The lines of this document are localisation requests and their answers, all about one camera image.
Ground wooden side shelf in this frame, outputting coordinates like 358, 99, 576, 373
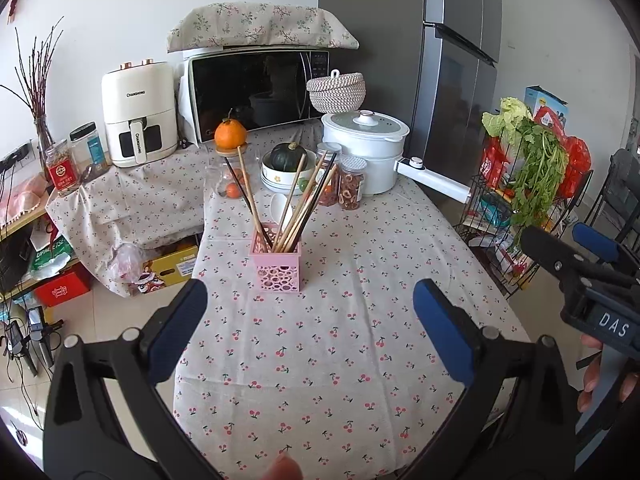
1, 174, 79, 304

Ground woven white basket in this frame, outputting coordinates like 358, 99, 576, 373
306, 70, 367, 114

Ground red label glass jar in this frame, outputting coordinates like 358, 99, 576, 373
44, 140, 80, 196

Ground black microwave oven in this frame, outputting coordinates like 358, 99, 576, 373
177, 47, 330, 144

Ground long wooden chopstick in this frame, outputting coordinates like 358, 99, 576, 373
236, 145, 272, 252

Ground red snack package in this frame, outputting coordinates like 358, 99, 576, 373
480, 136, 509, 188

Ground red box on floor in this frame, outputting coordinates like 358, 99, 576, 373
34, 263, 92, 308

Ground white bowl green knob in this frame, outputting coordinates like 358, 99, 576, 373
260, 150, 317, 195

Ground green kabocha squash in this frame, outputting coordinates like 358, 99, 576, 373
269, 142, 306, 172

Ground napa cabbage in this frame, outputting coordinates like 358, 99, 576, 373
482, 98, 533, 138

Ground large orange fruit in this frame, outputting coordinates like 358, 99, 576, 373
214, 114, 247, 151

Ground red plastic bag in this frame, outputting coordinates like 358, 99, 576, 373
534, 105, 591, 200

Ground blue label glass jar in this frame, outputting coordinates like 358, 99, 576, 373
68, 122, 110, 183

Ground black wire rack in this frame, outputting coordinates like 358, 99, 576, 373
454, 170, 593, 299

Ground green leafy vegetables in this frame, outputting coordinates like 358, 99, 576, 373
506, 117, 568, 245

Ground yellow cardboard box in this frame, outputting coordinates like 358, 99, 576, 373
140, 244, 198, 292

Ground cream air fryer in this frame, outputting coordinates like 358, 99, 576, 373
101, 60, 178, 168

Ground jar of dried fruit rings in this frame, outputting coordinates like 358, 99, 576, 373
338, 155, 367, 210

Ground grey refrigerator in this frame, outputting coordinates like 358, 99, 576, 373
318, 0, 504, 181

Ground pink perforated utensil holder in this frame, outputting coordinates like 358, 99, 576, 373
250, 232, 303, 292

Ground floral microwave cover cloth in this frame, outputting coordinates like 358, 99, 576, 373
167, 2, 359, 53

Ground clear plastic bag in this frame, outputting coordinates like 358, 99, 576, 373
105, 243, 152, 297

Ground blue cardboard box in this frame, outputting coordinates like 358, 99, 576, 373
524, 86, 568, 129

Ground cherry print tablecloth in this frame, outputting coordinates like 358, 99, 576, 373
47, 148, 526, 479

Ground jar of red berries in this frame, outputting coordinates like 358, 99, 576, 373
316, 142, 342, 207

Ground white plastic spoon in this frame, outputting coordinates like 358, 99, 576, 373
270, 193, 293, 228

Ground black chopstick gold band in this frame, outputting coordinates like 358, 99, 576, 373
222, 156, 274, 252

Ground glass jar with tangerines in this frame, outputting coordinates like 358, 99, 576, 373
205, 143, 255, 200

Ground white electric cooking pot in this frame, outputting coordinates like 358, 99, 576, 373
321, 110, 471, 204

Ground dried twig branches vase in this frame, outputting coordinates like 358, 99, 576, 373
1, 18, 63, 162

